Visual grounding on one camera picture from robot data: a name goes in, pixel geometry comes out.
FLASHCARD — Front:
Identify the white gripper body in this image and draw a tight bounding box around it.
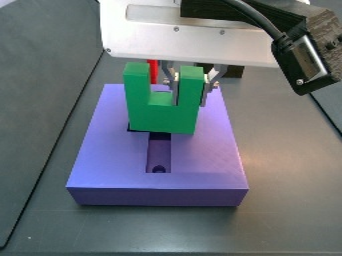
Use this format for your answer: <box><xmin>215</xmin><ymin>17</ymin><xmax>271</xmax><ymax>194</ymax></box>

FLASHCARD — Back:
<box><xmin>99</xmin><ymin>0</ymin><xmax>276</xmax><ymax>68</ymax></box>

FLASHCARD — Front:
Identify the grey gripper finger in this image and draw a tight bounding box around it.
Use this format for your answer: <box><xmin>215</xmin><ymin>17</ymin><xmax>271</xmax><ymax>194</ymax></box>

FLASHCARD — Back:
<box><xmin>200</xmin><ymin>64</ymin><xmax>227</xmax><ymax>107</ymax></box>
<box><xmin>160</xmin><ymin>60</ymin><xmax>179</xmax><ymax>104</ymax></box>

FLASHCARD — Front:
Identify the green U-shaped block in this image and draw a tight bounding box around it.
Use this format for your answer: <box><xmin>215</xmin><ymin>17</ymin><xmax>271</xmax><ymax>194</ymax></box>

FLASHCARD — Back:
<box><xmin>123</xmin><ymin>62</ymin><xmax>204</xmax><ymax>134</ymax></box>

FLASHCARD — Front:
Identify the purple board with cross slot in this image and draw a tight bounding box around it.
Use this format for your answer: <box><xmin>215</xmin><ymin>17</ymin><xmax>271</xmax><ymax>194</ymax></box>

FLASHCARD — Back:
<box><xmin>67</xmin><ymin>84</ymin><xmax>248</xmax><ymax>206</ymax></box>

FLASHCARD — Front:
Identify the black U-shaped block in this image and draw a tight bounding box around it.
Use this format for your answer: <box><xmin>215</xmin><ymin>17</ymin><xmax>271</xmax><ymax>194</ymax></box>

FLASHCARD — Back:
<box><xmin>196</xmin><ymin>63</ymin><xmax>244</xmax><ymax>78</ymax></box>

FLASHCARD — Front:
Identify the red hexagonal peg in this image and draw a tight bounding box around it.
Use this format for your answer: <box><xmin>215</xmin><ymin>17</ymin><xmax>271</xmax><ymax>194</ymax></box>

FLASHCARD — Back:
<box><xmin>147</xmin><ymin>59</ymin><xmax>159</xmax><ymax>84</ymax></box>

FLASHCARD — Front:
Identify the black camera cable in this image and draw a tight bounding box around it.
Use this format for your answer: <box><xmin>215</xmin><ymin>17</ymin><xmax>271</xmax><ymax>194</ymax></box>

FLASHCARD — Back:
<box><xmin>220</xmin><ymin>0</ymin><xmax>296</xmax><ymax>52</ymax></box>

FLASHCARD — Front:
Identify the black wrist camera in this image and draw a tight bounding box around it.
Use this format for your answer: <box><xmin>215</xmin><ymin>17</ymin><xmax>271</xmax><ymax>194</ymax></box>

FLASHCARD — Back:
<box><xmin>271</xmin><ymin>8</ymin><xmax>342</xmax><ymax>95</ymax></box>

